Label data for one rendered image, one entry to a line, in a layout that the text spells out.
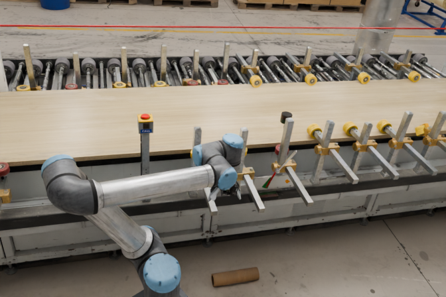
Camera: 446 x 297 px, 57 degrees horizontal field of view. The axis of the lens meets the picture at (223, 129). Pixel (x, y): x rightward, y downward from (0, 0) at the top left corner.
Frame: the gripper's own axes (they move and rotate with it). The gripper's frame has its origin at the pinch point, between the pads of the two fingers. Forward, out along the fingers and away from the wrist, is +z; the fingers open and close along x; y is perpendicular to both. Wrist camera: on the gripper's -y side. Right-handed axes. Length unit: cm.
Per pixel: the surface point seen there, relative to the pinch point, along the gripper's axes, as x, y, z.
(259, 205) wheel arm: 20.9, -5.3, 10.8
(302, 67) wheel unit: 94, -144, -3
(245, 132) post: 16.0, -30.9, -16.9
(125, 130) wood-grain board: -45, -68, 4
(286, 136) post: 40, -32, -13
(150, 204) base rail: -32.7, -26.1, 24.3
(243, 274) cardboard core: 26, -22, 86
